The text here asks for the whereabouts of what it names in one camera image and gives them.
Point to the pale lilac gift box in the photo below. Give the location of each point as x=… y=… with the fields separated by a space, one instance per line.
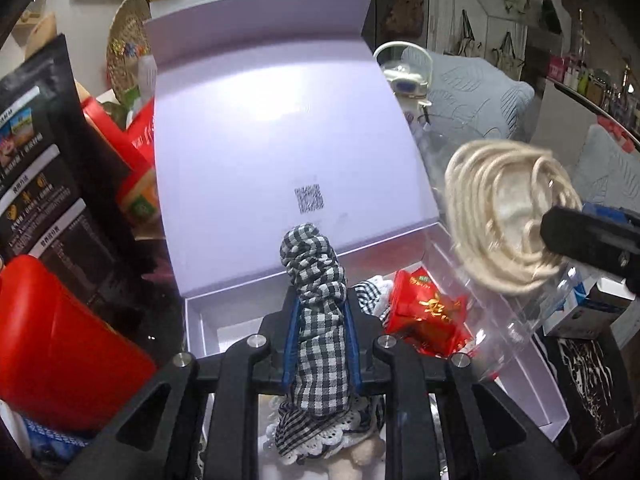
x=280 y=135

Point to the glass teapot with white lid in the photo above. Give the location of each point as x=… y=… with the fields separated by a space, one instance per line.
x=405 y=75

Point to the white tote bag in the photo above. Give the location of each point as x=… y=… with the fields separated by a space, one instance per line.
x=467 y=35
x=509 y=57

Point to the white and blue carton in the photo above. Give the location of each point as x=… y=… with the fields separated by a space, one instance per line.
x=590 y=310

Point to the blue tablet tube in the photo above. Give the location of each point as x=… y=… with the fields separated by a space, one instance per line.
x=55 y=432

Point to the black printed pouch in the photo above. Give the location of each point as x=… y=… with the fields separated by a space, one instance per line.
x=45 y=170

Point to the clear glass mug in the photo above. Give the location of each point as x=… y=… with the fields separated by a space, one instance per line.
x=435 y=140

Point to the row of bottles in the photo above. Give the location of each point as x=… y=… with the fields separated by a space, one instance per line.
x=595 y=80

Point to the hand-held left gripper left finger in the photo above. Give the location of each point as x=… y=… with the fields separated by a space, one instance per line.
x=291 y=350

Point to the woven straw fan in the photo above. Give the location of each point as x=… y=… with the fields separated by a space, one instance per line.
x=125 y=40

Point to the plush toy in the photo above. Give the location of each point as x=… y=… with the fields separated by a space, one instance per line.
x=320 y=335

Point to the red gift box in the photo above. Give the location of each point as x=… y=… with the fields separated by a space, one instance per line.
x=135 y=170

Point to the brown tote bag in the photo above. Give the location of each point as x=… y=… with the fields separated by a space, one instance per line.
x=402 y=5

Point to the chair with light blue cover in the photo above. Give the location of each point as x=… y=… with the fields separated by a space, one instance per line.
x=605 y=165
x=480 y=95

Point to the red canister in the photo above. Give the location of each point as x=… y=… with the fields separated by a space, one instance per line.
x=65 y=350

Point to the white counter cabinet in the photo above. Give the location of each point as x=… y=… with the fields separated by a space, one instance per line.
x=560 y=115

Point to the small red foil packet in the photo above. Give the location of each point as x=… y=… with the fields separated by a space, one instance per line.
x=425 y=315

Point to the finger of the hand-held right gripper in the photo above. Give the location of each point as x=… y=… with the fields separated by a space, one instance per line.
x=585 y=235
x=605 y=212

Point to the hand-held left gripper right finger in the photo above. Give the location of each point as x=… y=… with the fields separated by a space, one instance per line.
x=354 y=350

